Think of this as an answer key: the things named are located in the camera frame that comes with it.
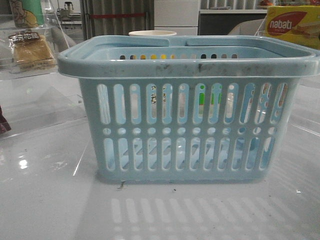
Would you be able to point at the fruit plate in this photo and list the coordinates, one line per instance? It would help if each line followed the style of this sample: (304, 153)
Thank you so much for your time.
(265, 3)

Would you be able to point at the packaged bread slice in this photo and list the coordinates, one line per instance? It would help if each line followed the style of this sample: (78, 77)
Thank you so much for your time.
(30, 51)

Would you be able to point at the green cartoon snack package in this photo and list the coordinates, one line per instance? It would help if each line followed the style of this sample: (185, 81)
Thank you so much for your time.
(27, 13)

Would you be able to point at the white cabinet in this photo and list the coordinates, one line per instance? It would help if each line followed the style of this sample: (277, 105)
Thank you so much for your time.
(180, 16)

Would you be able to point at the yellow nabati wafer box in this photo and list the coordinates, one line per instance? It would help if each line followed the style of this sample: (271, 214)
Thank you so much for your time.
(295, 24)

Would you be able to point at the clear acrylic shelf left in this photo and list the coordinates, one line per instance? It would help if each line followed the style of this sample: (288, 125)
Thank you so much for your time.
(38, 99)

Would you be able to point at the dark red snack packet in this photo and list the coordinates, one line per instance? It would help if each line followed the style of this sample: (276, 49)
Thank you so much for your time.
(4, 125)

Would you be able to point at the light blue plastic basket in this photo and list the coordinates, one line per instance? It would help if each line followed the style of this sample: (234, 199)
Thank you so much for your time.
(187, 108)

